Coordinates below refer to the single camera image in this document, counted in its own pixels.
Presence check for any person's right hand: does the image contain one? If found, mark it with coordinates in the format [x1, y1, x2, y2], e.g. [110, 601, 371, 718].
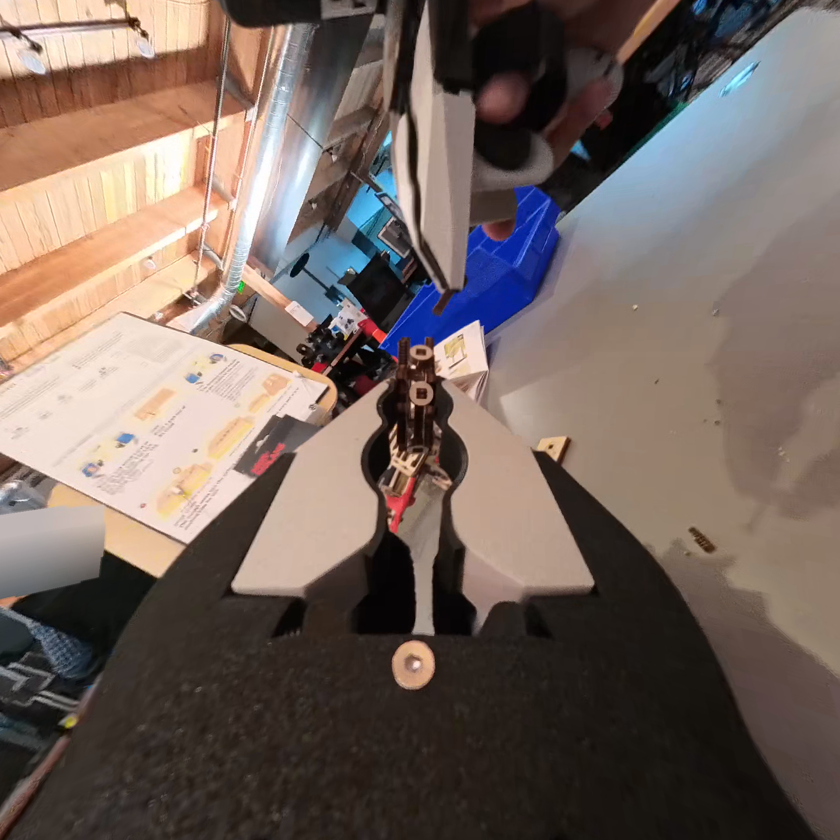
[469, 0, 665, 242]

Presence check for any grey desk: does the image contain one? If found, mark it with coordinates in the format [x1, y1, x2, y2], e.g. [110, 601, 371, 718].
[486, 7, 840, 840]

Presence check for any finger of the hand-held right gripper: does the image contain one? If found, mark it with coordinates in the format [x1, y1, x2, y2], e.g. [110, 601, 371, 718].
[390, 108, 448, 293]
[407, 3, 476, 294]

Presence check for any black oval desk button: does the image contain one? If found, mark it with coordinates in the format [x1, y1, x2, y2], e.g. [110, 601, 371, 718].
[718, 60, 762, 98]

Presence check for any silver air duct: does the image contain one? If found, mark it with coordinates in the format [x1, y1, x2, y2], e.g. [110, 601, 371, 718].
[187, 23, 317, 336]

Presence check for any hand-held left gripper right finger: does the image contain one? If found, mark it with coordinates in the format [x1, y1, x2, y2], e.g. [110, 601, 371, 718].
[438, 379, 597, 614]

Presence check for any black cardboard box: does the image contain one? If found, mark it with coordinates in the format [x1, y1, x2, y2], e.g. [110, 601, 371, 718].
[233, 413, 319, 480]

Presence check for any grey rectangular air duct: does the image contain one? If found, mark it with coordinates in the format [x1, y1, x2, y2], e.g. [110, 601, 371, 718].
[249, 13, 395, 277]

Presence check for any instruction booklet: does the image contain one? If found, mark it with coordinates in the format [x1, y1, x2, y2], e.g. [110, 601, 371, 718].
[433, 320, 490, 403]

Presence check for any yellow board with papers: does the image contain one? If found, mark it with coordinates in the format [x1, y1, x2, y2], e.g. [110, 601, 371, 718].
[0, 311, 339, 578]

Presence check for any wooden radial engine model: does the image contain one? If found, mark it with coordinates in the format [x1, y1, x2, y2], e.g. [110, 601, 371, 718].
[379, 336, 454, 493]

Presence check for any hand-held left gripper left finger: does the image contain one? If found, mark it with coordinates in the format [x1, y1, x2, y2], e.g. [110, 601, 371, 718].
[230, 379, 398, 598]

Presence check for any blue plastic bin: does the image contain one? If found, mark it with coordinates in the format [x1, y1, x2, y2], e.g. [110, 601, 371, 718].
[381, 185, 562, 368]

